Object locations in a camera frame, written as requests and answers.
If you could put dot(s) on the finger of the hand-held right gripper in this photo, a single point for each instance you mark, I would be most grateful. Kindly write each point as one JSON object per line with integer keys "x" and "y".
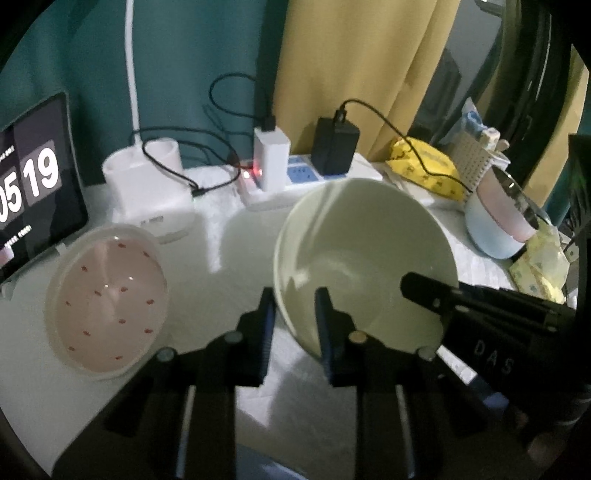
{"x": 429, "y": 291}

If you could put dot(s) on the yellow curtain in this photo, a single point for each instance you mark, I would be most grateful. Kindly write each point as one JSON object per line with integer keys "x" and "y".
{"x": 360, "y": 55}

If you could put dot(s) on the blue snack bag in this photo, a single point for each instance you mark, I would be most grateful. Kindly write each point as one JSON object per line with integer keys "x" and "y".
{"x": 475, "y": 122}

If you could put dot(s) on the black round frame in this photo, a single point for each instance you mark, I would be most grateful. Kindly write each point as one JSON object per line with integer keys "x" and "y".
{"x": 521, "y": 92}

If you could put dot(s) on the pink steel-lined bowl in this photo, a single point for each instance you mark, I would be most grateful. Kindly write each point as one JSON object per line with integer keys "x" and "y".
{"x": 503, "y": 207}

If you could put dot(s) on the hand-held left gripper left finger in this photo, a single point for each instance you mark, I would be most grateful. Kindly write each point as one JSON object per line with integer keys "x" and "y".
{"x": 267, "y": 334}

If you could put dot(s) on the light blue bowl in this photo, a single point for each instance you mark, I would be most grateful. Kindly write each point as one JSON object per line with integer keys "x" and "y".
{"x": 489, "y": 235}

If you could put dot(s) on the tablet with clock display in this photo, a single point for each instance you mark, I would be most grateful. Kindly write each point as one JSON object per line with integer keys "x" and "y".
{"x": 41, "y": 170}

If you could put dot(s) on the white charger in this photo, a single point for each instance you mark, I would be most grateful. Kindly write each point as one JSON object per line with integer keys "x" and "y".
{"x": 271, "y": 157}

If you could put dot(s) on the teal curtain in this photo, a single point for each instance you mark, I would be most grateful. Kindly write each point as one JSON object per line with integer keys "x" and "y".
{"x": 184, "y": 55}

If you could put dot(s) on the black charger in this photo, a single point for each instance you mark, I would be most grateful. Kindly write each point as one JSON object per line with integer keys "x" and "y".
{"x": 334, "y": 147}

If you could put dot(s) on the pink speckled bowl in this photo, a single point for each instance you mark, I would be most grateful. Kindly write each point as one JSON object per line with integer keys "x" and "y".
{"x": 106, "y": 300}

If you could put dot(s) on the cream bowl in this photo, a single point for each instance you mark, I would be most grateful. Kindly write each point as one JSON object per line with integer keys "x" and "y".
{"x": 360, "y": 249}

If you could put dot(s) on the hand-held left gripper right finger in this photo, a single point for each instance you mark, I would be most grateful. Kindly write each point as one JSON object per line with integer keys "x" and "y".
{"x": 323, "y": 334}

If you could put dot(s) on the white power strip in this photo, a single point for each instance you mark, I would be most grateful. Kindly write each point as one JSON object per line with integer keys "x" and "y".
{"x": 364, "y": 173}

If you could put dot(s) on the white textured tablecloth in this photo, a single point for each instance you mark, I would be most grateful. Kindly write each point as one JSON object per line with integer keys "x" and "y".
{"x": 207, "y": 286}

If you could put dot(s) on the white perforated basket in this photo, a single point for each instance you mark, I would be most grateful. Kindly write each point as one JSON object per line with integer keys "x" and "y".
{"x": 471, "y": 161}

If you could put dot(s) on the open yellow tissue pack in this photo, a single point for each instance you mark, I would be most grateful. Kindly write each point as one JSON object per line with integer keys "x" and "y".
{"x": 540, "y": 267}

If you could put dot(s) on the yellow packet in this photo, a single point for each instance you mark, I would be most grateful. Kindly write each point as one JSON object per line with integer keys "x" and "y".
{"x": 415, "y": 168}

